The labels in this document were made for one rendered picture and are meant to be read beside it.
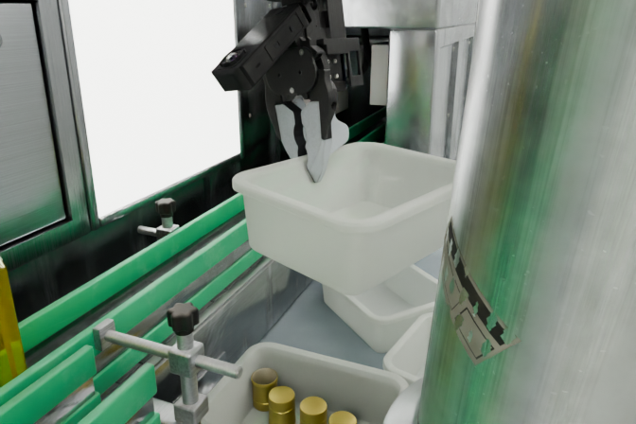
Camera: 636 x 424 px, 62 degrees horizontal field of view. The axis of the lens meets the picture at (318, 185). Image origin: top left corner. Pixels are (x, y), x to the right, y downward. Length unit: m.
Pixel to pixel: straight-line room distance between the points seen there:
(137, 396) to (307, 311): 0.52
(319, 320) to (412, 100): 0.55
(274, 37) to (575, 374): 0.43
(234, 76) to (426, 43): 0.77
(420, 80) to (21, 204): 0.84
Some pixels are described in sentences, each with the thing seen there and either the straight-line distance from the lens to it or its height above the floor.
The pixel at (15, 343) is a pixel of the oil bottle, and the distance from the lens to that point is 0.57.
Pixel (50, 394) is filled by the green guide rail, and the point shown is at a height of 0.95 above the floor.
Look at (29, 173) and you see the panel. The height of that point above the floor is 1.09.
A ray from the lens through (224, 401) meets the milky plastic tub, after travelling 0.71.
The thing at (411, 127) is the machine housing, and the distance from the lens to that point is 1.25.
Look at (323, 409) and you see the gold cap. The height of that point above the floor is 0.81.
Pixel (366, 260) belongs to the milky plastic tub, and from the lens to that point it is 0.44.
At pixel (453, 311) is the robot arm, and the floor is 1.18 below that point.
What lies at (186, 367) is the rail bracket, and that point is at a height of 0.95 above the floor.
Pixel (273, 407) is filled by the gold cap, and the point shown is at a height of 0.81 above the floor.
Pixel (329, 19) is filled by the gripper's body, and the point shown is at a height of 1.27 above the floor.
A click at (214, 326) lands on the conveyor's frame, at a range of 0.77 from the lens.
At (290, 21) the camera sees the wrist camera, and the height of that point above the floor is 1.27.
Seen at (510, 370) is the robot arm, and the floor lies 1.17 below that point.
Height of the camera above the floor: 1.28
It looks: 18 degrees down
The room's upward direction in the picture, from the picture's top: straight up
